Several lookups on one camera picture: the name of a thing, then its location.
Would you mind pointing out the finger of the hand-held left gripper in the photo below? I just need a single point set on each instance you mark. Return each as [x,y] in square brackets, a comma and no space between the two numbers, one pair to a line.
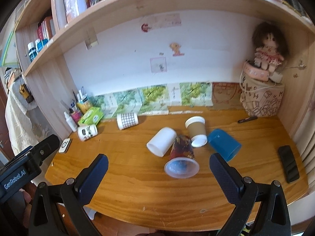
[49,145]

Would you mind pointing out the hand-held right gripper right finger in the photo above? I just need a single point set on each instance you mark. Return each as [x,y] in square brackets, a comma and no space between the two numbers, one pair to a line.
[222,177]

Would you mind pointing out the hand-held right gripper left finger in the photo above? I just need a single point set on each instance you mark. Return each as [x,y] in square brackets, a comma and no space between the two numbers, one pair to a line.
[93,177]

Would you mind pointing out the red patterned plastic cup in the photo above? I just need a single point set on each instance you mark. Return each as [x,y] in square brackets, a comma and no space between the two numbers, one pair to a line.
[182,150]

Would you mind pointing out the blue plastic cup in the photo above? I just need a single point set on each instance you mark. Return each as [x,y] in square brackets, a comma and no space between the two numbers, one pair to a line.
[222,141]

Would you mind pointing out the white cup with black print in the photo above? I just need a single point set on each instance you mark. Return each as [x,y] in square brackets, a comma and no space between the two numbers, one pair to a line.
[87,132]

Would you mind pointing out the brown paper cup white lid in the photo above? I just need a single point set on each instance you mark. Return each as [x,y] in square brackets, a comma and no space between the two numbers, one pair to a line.
[195,129]

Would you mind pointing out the white checkered cup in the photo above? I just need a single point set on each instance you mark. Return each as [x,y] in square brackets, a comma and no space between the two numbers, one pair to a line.
[127,121]

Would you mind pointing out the plain white cup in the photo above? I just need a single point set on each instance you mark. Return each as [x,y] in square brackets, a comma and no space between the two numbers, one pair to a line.
[161,140]

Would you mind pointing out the person's left hand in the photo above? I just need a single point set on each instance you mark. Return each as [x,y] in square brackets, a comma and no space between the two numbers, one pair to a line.
[27,209]

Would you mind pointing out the small white remote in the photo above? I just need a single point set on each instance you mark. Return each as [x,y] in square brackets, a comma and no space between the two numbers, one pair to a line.
[65,146]

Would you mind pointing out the small white bottle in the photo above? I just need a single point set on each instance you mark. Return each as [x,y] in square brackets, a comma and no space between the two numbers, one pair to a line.
[70,121]

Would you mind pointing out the cream lace cloth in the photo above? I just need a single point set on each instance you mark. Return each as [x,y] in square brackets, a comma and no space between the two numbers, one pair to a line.
[19,125]

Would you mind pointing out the yellow and pink pen holder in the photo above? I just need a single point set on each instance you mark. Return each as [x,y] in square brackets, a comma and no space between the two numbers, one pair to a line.
[82,107]

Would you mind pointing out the green tissue box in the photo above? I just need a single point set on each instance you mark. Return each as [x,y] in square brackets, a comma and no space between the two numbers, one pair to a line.
[91,115]

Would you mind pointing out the small brown bag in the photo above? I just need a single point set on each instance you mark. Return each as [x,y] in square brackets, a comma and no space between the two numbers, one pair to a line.
[26,94]

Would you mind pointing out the black pen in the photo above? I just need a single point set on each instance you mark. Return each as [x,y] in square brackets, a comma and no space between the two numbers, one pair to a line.
[247,119]

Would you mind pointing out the black smartphone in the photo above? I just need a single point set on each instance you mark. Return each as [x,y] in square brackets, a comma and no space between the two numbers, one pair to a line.
[288,163]

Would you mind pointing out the brown drawn cardboard sheet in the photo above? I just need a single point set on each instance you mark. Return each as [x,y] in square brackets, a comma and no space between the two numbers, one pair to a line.
[225,94]

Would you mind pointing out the beige patterned storage box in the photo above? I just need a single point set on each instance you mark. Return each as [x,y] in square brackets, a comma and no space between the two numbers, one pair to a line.
[262,100]

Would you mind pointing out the blue bottle with white cap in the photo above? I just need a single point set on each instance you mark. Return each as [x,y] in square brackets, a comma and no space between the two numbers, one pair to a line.
[39,45]
[32,52]

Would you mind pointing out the row of leaf print sheets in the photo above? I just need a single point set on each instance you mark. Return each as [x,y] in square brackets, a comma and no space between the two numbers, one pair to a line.
[152,95]

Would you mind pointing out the pink case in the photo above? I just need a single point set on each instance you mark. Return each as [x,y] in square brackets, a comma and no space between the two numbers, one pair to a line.
[254,71]

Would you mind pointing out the white charger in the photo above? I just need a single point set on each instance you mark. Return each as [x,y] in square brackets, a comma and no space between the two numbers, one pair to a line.
[276,77]

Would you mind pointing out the row of red books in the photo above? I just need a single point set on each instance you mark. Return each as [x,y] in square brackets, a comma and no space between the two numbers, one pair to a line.
[45,28]

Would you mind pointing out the brown-haired rag doll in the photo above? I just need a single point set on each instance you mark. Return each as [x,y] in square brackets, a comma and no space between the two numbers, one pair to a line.
[268,51]

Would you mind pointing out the dried flower sprig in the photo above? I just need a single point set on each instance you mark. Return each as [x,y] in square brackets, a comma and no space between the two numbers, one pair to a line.
[299,66]

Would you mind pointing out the white illustrated canister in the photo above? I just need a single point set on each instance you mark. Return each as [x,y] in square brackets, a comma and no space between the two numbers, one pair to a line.
[73,2]

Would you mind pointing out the wooden bookshelf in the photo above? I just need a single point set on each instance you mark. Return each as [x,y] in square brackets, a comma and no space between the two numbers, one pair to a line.
[172,2]

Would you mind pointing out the pink square wall sticker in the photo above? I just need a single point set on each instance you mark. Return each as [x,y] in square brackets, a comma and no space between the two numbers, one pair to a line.
[158,64]

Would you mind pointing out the yellow cartoon wall sticker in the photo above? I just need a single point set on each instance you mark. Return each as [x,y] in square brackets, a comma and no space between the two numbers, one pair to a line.
[176,49]

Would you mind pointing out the red round wall sticker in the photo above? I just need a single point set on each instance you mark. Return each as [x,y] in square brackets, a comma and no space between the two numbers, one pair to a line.
[146,27]

